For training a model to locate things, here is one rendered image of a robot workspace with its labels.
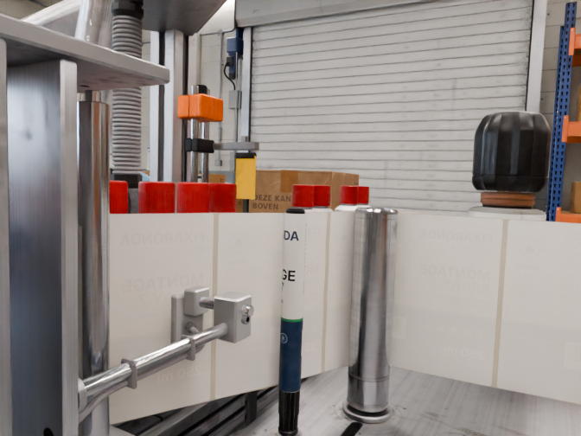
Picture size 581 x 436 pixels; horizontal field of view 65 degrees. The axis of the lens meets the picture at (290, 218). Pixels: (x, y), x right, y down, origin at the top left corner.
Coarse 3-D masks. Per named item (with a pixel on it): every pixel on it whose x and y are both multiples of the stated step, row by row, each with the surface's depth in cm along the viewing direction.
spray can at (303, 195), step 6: (294, 186) 69; (300, 186) 68; (306, 186) 68; (312, 186) 69; (294, 192) 69; (300, 192) 68; (306, 192) 68; (312, 192) 69; (294, 198) 69; (300, 198) 68; (306, 198) 68; (312, 198) 69; (294, 204) 69; (300, 204) 68; (306, 204) 68; (312, 204) 69; (306, 210) 68; (312, 210) 69
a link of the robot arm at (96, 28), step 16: (96, 0) 70; (80, 16) 71; (96, 16) 70; (112, 16) 71; (80, 32) 71; (96, 32) 70; (112, 48) 72; (80, 96) 71; (112, 96) 73; (112, 144) 76
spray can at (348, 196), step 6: (342, 186) 84; (348, 186) 84; (354, 186) 84; (342, 192) 84; (348, 192) 84; (354, 192) 84; (342, 198) 84; (348, 198) 84; (354, 198) 84; (342, 204) 85; (348, 204) 84; (354, 204) 84; (336, 210) 84; (342, 210) 83; (348, 210) 83; (354, 210) 83
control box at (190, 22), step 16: (144, 0) 51; (160, 0) 51; (176, 0) 51; (192, 0) 51; (208, 0) 51; (224, 0) 51; (144, 16) 56; (160, 16) 56; (176, 16) 56; (192, 16) 56; (208, 16) 56; (192, 32) 62
